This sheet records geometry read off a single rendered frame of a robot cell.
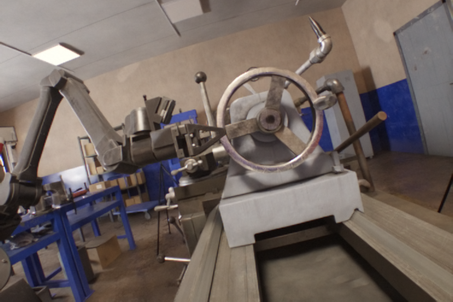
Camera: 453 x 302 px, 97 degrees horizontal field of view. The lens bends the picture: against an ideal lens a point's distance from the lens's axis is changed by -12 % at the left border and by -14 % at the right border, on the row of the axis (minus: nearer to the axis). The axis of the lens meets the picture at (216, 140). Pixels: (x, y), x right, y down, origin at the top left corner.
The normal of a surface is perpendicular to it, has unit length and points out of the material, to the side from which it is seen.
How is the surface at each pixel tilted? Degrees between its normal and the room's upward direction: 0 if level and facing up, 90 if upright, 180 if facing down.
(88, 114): 70
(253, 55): 90
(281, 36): 90
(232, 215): 90
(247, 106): 90
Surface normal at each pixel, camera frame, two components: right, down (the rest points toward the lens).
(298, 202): -0.09, 0.01
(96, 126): -0.34, -0.30
